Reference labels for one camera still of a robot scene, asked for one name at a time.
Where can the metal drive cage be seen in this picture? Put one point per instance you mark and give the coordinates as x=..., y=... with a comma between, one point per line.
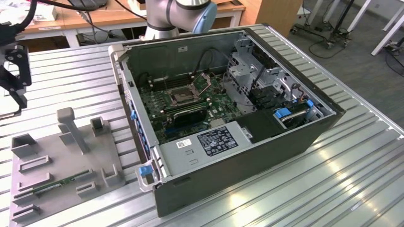
x=241, y=71

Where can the grey parts rack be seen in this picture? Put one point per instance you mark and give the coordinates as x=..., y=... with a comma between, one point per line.
x=63, y=160

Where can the wooden desk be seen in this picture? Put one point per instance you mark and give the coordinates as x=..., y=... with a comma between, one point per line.
x=107, y=16

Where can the black PC case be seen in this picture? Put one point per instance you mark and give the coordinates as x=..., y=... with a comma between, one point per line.
x=237, y=184

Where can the black RAM slot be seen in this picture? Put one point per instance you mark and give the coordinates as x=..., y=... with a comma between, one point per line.
x=173, y=78
x=173, y=83

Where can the white case sticker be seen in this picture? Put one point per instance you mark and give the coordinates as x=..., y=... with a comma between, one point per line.
x=183, y=48

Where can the white printed box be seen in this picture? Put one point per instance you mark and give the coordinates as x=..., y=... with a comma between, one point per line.
x=46, y=14

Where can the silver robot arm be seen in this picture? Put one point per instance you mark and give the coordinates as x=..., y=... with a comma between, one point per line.
x=183, y=14

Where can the black wheeled stand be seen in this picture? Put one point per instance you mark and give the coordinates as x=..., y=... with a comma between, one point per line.
x=342, y=14

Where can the blue case latch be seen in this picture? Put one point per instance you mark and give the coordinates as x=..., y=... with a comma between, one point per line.
x=146, y=171

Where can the green motherboard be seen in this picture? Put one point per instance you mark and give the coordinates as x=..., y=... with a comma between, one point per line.
x=221, y=99

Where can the blue disk carrier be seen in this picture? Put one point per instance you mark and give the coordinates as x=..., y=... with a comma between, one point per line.
x=282, y=113

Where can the black plastic shroud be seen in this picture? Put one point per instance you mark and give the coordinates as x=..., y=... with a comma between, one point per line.
x=259, y=127

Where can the black glossy card cover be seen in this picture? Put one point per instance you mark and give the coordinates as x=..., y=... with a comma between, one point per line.
x=190, y=117

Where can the CPU socket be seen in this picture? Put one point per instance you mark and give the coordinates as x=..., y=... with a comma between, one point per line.
x=185, y=97

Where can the green RAM stick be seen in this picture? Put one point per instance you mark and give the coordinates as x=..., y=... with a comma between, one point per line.
x=61, y=183

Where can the wooden cabinet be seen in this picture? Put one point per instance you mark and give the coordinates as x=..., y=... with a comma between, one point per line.
x=278, y=14

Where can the grey power supply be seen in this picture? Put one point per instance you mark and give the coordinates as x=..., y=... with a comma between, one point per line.
x=186, y=160

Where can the blue expansion slot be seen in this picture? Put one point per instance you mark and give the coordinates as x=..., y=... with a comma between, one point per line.
x=173, y=130

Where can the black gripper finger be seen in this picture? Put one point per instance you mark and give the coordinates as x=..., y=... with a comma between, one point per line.
x=26, y=71

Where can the white table leg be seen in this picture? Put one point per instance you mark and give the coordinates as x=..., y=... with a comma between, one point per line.
x=387, y=35

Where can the dark monitor base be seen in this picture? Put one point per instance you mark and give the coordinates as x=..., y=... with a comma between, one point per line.
x=95, y=2

